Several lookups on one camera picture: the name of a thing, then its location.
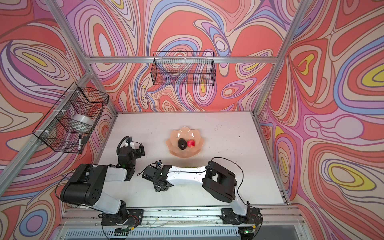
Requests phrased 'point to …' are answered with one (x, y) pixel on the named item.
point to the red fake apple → (191, 143)
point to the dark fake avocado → (182, 143)
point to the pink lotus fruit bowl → (186, 133)
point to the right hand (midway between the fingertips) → (164, 187)
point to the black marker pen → (79, 142)
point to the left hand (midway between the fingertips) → (135, 144)
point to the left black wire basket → (69, 123)
